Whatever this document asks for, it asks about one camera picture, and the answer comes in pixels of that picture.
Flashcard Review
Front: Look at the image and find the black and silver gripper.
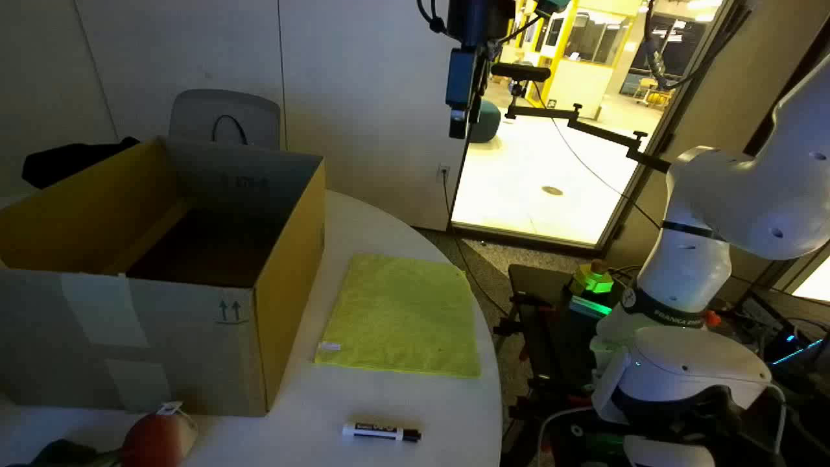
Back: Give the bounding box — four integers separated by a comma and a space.
447, 47, 479, 142

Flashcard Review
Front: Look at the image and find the yellow microfibre towel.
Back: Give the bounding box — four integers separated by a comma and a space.
314, 252, 482, 380

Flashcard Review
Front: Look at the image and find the black marker with white label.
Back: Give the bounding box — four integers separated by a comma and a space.
340, 419, 425, 445

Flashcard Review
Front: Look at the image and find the green lit control box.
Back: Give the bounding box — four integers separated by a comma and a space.
568, 266, 618, 300

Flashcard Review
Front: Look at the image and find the open brown cardboard box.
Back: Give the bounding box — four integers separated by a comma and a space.
0, 138, 329, 419

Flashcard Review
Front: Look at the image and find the white plastic chair back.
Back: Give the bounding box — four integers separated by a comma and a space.
165, 84, 283, 153

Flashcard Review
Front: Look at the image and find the black cloth bag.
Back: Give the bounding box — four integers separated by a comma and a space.
20, 135, 141, 192

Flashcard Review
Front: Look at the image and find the red round object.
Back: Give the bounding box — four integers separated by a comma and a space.
120, 413, 198, 467

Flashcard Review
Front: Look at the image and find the dark green object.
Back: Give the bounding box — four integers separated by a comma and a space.
29, 437, 125, 467

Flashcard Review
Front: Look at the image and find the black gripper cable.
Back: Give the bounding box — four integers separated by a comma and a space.
414, 0, 452, 35

